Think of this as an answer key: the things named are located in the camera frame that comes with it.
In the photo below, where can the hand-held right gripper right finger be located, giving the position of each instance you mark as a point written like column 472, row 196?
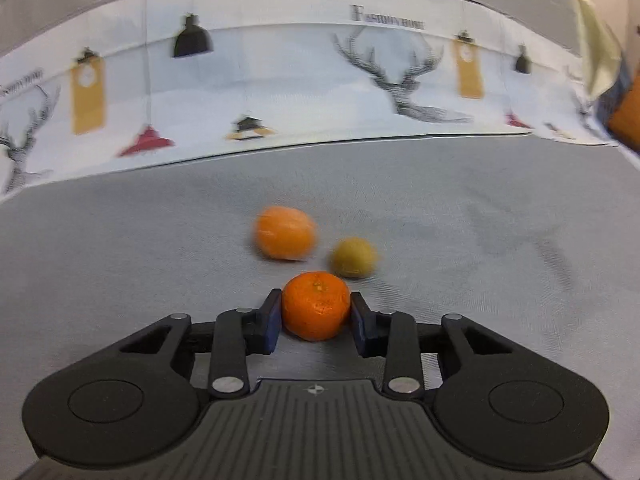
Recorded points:
column 357, row 322

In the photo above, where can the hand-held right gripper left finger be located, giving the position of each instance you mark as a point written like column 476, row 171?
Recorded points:
column 272, row 321

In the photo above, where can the orange mandarin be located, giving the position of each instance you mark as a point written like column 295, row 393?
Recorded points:
column 285, row 232
column 315, row 305

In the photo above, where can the yellow-brown longan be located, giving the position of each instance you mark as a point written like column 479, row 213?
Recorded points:
column 354, row 257

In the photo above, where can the grey printed duvet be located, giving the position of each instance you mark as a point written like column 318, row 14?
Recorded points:
column 300, row 85

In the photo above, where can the orange object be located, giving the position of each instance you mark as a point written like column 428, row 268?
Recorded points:
column 627, row 115

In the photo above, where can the pale yellow cloth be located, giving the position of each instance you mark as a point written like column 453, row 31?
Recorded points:
column 597, row 45

